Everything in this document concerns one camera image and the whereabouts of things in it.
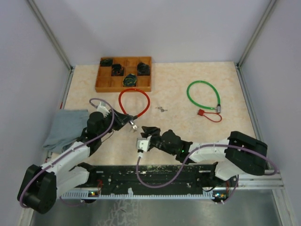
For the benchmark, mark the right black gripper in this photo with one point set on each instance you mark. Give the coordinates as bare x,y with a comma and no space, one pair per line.
150,131

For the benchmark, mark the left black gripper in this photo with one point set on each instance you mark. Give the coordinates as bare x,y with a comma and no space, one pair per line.
121,119

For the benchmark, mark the red cable lock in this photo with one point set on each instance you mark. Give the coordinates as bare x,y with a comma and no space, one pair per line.
143,111

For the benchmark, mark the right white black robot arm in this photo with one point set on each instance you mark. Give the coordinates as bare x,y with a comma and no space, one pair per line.
238,154

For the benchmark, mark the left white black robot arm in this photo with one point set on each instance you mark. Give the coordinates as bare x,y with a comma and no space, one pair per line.
43,185

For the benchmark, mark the blue yellow rolled tie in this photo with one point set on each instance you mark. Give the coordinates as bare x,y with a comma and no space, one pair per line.
130,80

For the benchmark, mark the black orange rolled tie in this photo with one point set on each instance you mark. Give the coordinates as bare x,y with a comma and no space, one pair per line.
117,70

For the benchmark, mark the folded blue jeans cloth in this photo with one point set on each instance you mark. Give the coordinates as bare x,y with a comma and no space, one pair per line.
67,126

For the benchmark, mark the black dotted rolled tie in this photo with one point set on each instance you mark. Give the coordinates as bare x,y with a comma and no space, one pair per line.
143,69

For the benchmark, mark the dark green rolled tie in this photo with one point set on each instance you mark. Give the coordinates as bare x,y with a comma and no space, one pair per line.
106,62

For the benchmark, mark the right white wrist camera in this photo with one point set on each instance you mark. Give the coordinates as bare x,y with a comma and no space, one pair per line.
143,145

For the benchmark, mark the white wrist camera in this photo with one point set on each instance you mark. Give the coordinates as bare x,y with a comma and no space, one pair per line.
143,145
102,108

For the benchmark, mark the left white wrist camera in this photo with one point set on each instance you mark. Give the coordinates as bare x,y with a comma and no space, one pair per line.
102,108

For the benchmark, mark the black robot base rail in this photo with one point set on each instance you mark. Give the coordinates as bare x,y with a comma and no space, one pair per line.
153,182

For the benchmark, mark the thin red wire padlock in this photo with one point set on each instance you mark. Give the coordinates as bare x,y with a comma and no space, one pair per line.
211,116

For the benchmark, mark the green cable lock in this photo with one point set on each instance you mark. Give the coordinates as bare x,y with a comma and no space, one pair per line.
218,106

